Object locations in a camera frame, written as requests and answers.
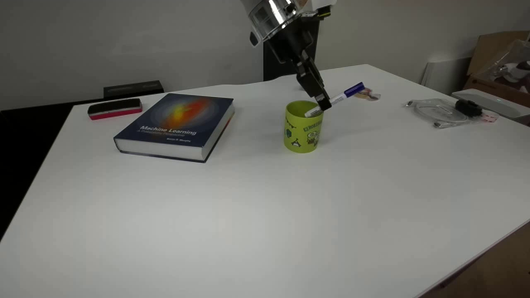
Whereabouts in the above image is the white pen blue cap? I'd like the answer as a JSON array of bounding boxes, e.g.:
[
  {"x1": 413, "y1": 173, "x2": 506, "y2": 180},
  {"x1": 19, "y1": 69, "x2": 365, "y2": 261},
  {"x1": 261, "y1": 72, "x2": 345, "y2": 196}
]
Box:
[{"x1": 305, "y1": 84, "x2": 367, "y2": 118}]

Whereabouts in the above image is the black and red eraser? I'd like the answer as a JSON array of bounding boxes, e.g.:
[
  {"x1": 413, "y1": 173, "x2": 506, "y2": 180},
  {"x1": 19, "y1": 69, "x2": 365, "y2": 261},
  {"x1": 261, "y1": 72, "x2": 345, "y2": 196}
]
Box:
[{"x1": 88, "y1": 98, "x2": 143, "y2": 122}]

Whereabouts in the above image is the dark blue hardcover book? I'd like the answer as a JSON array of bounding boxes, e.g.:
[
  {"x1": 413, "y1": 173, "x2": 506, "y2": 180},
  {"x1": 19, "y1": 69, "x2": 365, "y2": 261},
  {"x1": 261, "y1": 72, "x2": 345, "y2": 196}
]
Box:
[{"x1": 115, "y1": 95, "x2": 236, "y2": 163}]

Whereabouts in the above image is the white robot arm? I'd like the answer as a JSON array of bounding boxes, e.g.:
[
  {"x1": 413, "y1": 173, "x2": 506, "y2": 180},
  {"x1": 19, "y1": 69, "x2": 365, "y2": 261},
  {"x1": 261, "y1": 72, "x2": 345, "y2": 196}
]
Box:
[{"x1": 241, "y1": 0, "x2": 332, "y2": 112}]

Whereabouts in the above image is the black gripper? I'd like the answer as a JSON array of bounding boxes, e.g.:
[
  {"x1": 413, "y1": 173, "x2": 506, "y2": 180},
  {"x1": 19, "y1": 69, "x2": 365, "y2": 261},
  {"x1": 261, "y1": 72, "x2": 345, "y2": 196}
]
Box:
[{"x1": 267, "y1": 21, "x2": 335, "y2": 113}]

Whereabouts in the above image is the white cable in plastic bag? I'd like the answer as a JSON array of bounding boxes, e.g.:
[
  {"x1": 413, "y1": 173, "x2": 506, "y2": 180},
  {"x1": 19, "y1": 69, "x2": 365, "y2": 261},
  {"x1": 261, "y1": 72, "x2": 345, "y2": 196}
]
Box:
[{"x1": 405, "y1": 98, "x2": 478, "y2": 132}]

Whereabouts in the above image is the cardboard box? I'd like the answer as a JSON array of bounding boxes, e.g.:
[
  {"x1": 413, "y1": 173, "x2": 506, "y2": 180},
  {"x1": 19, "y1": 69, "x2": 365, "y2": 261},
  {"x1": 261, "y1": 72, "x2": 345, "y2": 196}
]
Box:
[{"x1": 466, "y1": 32, "x2": 530, "y2": 108}]

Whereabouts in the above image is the white bin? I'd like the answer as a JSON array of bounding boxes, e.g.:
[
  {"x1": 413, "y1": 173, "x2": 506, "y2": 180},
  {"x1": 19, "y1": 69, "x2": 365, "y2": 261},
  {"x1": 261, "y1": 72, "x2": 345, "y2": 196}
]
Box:
[{"x1": 421, "y1": 55, "x2": 471, "y2": 95}]

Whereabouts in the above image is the yellow-green printed mug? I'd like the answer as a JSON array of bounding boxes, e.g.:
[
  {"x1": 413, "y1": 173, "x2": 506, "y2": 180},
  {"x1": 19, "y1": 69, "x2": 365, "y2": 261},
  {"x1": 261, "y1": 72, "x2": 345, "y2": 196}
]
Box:
[{"x1": 284, "y1": 102, "x2": 323, "y2": 153}]

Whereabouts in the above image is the black strap object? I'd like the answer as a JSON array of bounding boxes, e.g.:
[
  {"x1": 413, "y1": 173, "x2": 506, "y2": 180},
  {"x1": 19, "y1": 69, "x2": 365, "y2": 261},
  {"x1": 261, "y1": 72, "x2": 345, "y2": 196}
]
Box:
[{"x1": 456, "y1": 100, "x2": 482, "y2": 118}]

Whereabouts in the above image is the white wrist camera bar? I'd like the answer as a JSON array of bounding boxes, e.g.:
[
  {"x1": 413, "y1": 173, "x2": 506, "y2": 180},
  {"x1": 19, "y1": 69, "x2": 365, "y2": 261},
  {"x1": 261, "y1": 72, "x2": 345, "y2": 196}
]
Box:
[{"x1": 302, "y1": 0, "x2": 338, "y2": 17}]

